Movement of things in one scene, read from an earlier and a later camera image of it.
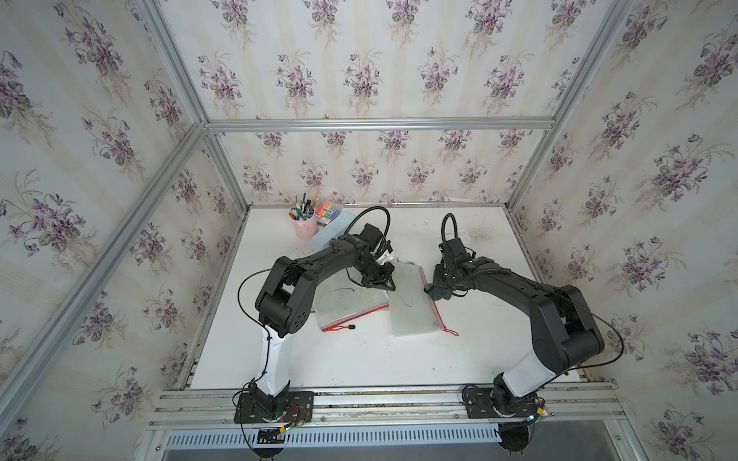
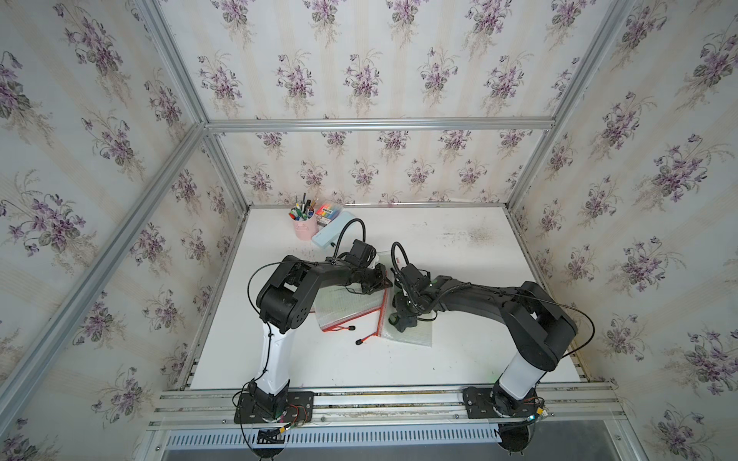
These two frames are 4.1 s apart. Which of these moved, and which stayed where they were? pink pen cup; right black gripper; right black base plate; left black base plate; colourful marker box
Moved: right black gripper
Stayed: colourful marker box; left black base plate; pink pen cup; right black base plate
